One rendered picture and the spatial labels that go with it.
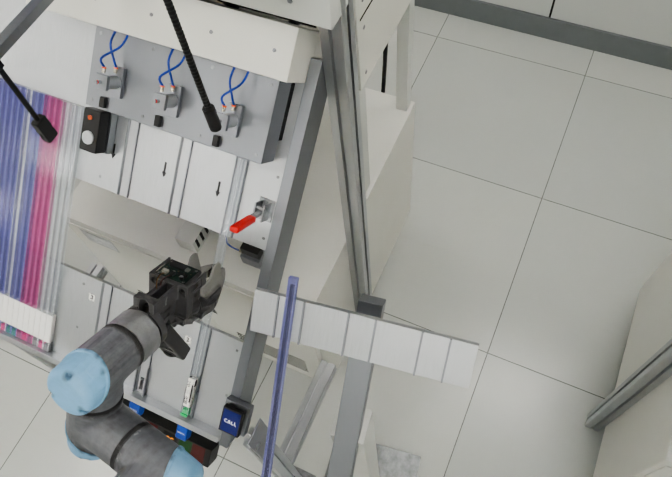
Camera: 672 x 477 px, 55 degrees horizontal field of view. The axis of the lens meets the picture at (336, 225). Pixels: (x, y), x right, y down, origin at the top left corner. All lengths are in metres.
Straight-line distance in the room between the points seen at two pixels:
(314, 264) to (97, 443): 0.69
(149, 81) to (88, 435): 0.55
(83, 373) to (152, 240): 0.74
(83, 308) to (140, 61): 0.51
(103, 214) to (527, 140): 1.51
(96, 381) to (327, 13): 0.56
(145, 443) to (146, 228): 0.77
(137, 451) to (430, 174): 1.64
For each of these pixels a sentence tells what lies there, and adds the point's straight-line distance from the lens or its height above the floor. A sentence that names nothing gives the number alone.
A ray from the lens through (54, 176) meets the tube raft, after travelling 1.32.
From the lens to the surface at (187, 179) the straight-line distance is 1.15.
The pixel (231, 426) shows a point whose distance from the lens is 1.21.
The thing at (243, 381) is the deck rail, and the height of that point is 0.81.
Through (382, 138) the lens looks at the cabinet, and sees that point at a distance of 1.65.
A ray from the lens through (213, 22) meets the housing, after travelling 1.02.
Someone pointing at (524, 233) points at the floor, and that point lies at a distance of 2.26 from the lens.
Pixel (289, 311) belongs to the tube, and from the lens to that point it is 0.97.
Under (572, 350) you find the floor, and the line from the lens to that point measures 2.12.
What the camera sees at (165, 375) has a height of 0.76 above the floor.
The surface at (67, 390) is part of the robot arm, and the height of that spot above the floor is 1.15.
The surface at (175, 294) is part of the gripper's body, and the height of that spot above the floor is 1.06.
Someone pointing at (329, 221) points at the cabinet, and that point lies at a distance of 1.53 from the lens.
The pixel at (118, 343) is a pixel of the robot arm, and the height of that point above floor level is 1.13.
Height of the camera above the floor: 1.94
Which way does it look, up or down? 60 degrees down
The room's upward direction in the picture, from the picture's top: 9 degrees counter-clockwise
